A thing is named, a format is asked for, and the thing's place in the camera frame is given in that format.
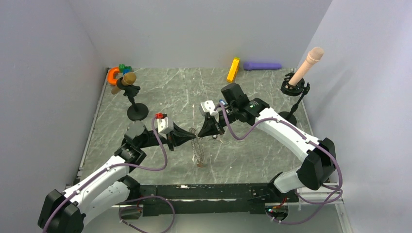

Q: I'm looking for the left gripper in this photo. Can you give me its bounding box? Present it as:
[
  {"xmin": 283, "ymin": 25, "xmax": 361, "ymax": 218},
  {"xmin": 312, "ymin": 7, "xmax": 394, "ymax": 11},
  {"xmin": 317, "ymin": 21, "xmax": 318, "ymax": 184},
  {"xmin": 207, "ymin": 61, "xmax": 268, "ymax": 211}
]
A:
[{"xmin": 138, "ymin": 121, "xmax": 196, "ymax": 151}]

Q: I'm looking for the silver chain ring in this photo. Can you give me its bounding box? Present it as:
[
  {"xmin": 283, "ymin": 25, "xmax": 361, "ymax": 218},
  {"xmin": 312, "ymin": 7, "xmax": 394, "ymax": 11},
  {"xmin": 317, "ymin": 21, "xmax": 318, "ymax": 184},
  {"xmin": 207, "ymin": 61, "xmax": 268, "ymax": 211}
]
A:
[{"xmin": 189, "ymin": 127, "xmax": 205, "ymax": 165}]

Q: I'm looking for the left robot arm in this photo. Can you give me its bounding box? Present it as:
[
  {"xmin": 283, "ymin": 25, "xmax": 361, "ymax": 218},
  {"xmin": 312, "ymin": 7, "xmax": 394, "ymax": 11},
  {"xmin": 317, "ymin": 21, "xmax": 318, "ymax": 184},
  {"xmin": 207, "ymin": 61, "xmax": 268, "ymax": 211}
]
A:
[{"xmin": 37, "ymin": 117, "xmax": 196, "ymax": 233}]

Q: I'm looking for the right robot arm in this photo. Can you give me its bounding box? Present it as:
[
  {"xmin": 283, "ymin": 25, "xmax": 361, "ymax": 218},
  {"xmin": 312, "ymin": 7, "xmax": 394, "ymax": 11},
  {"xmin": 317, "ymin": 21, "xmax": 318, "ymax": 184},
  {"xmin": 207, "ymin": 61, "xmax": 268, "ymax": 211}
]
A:
[{"xmin": 198, "ymin": 83, "xmax": 337, "ymax": 202}]

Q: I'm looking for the left black microphone stand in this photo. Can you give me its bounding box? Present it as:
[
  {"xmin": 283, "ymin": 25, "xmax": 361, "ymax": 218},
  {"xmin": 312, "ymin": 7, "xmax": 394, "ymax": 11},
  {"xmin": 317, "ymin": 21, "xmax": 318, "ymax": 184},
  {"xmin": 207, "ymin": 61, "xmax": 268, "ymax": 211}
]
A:
[{"xmin": 123, "ymin": 84, "xmax": 149, "ymax": 121}]

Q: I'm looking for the black microphone stand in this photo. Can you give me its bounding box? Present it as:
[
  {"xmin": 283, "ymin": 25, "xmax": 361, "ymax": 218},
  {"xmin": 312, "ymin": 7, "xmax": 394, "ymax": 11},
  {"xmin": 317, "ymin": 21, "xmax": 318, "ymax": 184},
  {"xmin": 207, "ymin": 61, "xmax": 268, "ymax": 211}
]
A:
[
  {"xmin": 277, "ymin": 72, "xmax": 311, "ymax": 127},
  {"xmin": 123, "ymin": 84, "xmax": 149, "ymax": 121}
]

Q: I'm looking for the yellow block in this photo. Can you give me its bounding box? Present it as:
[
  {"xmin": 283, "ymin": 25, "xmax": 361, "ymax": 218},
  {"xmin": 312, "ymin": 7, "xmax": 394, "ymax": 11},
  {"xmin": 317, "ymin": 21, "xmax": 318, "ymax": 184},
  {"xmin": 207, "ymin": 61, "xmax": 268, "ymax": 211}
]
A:
[{"xmin": 226, "ymin": 57, "xmax": 240, "ymax": 83}]

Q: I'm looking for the purple cylinder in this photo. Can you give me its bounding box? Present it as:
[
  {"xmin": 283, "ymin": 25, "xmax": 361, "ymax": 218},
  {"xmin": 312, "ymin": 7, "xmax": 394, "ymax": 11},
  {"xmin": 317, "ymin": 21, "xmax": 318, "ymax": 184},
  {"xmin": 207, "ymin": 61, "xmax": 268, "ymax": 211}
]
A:
[{"xmin": 243, "ymin": 62, "xmax": 282, "ymax": 70}]

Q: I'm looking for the brown microphone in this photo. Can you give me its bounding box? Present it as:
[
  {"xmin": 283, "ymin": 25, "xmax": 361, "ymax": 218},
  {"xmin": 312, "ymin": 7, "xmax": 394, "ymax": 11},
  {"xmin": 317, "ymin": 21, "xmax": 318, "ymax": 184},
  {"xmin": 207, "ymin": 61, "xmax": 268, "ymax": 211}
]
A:
[{"xmin": 111, "ymin": 72, "xmax": 137, "ymax": 95}]

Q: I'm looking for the blue toy brick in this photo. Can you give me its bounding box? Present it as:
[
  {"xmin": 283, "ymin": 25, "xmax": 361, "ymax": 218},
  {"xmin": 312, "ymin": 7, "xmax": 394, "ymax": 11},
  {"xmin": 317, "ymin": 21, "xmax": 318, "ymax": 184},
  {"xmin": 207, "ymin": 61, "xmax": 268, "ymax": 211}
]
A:
[{"xmin": 123, "ymin": 69, "xmax": 131, "ymax": 75}]

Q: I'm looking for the orange horseshoe toy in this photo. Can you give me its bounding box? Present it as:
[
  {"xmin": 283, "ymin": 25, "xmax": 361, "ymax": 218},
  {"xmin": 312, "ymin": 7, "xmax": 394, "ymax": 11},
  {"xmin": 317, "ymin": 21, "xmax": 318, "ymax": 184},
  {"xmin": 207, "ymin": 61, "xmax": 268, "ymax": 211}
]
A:
[{"xmin": 106, "ymin": 67, "xmax": 120, "ymax": 85}]

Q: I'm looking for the green toy brick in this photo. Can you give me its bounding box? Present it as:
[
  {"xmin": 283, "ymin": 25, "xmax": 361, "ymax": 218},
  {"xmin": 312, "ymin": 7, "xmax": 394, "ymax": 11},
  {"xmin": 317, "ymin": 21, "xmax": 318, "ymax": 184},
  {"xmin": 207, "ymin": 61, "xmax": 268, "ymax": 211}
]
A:
[{"xmin": 118, "ymin": 64, "xmax": 132, "ymax": 73}]

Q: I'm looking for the right black microphone stand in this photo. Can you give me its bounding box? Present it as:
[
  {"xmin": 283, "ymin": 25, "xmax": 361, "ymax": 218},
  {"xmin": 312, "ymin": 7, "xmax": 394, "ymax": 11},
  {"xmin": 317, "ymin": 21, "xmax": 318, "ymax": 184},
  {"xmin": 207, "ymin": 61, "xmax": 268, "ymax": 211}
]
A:
[{"xmin": 277, "ymin": 72, "xmax": 311, "ymax": 127}]

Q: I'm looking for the beige microphone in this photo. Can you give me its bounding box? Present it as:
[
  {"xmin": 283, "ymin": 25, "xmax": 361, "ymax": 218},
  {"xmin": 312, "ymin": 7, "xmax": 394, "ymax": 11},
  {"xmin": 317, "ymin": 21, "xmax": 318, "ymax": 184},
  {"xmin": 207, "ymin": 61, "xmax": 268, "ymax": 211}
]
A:
[{"xmin": 287, "ymin": 47, "xmax": 325, "ymax": 86}]

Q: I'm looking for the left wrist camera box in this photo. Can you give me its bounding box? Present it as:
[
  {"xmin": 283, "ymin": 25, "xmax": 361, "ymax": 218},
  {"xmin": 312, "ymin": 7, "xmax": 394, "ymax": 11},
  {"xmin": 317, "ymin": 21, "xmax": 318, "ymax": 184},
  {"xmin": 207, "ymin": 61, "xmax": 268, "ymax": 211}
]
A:
[{"xmin": 155, "ymin": 113, "xmax": 174, "ymax": 134}]

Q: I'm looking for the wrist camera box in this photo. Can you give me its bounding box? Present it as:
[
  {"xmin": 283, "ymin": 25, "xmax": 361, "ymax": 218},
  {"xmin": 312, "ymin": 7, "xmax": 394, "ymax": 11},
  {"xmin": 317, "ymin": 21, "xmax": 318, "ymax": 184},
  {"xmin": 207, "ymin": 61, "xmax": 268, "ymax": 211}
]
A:
[
  {"xmin": 155, "ymin": 113, "xmax": 174, "ymax": 134},
  {"xmin": 199, "ymin": 100, "xmax": 218, "ymax": 117}
]

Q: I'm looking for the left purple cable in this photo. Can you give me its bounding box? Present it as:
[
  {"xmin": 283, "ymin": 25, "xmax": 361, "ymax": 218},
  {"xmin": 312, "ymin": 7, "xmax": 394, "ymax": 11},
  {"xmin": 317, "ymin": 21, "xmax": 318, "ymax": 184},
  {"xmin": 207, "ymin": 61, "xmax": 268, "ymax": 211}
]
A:
[{"xmin": 42, "ymin": 117, "xmax": 176, "ymax": 233}]

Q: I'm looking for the purple cable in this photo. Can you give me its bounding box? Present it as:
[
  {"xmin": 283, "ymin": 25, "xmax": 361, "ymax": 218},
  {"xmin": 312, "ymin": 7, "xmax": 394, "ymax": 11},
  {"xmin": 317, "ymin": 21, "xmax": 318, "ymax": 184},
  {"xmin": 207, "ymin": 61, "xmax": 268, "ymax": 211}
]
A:
[
  {"xmin": 42, "ymin": 117, "xmax": 176, "ymax": 233},
  {"xmin": 216, "ymin": 102, "xmax": 344, "ymax": 226}
]

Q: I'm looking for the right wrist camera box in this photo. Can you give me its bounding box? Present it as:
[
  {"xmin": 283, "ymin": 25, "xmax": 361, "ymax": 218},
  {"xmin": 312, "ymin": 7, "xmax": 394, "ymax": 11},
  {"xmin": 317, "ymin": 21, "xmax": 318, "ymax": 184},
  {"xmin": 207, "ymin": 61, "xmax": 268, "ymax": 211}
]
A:
[{"xmin": 199, "ymin": 100, "xmax": 218, "ymax": 117}]

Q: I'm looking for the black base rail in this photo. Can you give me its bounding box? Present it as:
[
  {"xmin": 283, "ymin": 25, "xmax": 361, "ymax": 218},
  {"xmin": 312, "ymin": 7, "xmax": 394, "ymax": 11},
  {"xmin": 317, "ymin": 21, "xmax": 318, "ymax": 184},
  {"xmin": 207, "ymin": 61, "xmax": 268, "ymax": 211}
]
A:
[{"xmin": 119, "ymin": 176, "xmax": 298, "ymax": 216}]

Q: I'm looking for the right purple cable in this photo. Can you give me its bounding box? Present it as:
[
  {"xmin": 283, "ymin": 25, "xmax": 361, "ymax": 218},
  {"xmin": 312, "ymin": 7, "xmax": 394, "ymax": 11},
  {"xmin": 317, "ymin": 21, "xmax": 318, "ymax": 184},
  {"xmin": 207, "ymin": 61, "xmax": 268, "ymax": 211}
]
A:
[{"xmin": 216, "ymin": 102, "xmax": 344, "ymax": 226}]

